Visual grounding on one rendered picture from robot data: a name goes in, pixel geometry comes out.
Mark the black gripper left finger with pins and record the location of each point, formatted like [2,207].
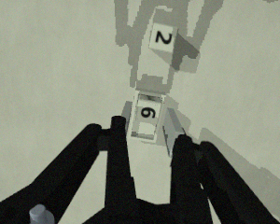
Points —
[46,199]

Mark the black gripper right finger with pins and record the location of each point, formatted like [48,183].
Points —
[232,199]

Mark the grey cube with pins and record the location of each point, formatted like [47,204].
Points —
[148,109]
[163,37]

